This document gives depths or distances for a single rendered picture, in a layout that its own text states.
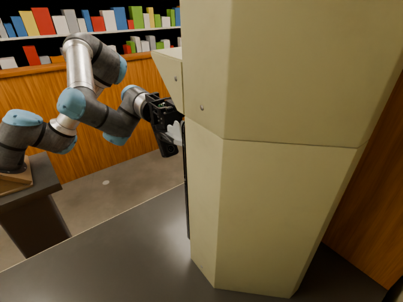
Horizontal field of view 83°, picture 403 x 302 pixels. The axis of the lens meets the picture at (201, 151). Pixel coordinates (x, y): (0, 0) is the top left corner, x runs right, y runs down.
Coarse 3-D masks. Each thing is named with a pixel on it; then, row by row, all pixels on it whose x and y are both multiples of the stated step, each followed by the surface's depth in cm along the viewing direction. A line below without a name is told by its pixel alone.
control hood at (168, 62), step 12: (180, 48) 47; (156, 60) 44; (168, 60) 41; (180, 60) 38; (168, 72) 42; (180, 72) 39; (168, 84) 44; (180, 84) 40; (180, 96) 42; (180, 108) 43
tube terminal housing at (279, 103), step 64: (192, 0) 31; (256, 0) 25; (320, 0) 24; (384, 0) 24; (192, 64) 35; (256, 64) 29; (320, 64) 28; (384, 64) 27; (192, 128) 42; (256, 128) 34; (320, 128) 32; (192, 192) 52; (256, 192) 41; (320, 192) 39; (192, 256) 67; (256, 256) 51
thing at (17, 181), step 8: (24, 160) 104; (24, 168) 98; (0, 176) 87; (8, 176) 88; (16, 176) 91; (24, 176) 94; (0, 184) 88; (8, 184) 90; (16, 184) 92; (24, 184) 94; (32, 184) 95; (0, 192) 90; (8, 192) 91
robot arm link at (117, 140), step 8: (112, 112) 66; (120, 112) 68; (128, 112) 68; (112, 120) 66; (120, 120) 68; (128, 120) 69; (136, 120) 70; (96, 128) 66; (104, 128) 66; (112, 128) 67; (120, 128) 68; (128, 128) 70; (104, 136) 69; (112, 136) 69; (120, 136) 69; (128, 136) 72; (120, 144) 71
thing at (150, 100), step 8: (152, 96) 62; (144, 104) 62; (152, 104) 55; (160, 104) 57; (168, 104) 58; (144, 112) 62; (152, 112) 57; (160, 112) 55; (168, 112) 55; (176, 112) 57; (152, 120) 59; (160, 120) 57; (168, 120) 56; (176, 120) 58; (160, 128) 57
